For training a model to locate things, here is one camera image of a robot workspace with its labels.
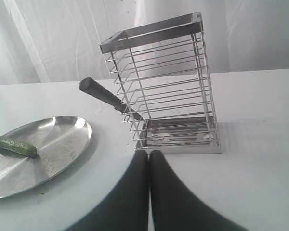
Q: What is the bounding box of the round steel plate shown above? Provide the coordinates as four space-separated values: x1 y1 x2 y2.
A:
0 115 93 199

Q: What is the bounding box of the green cucumber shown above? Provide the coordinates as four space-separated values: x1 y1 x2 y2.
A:
0 136 38 157

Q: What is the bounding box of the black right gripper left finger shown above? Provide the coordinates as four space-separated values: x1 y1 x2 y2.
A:
68 150 149 231

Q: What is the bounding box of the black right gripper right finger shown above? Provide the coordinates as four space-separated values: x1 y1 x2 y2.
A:
149 150 246 231

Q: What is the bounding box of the chrome wire utensil rack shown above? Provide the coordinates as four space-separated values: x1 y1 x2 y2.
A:
100 12 221 154

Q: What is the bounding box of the white backdrop curtain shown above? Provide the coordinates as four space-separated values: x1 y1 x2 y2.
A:
0 0 289 85

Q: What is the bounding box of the black handled knife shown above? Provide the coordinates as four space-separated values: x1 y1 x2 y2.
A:
79 77 143 120

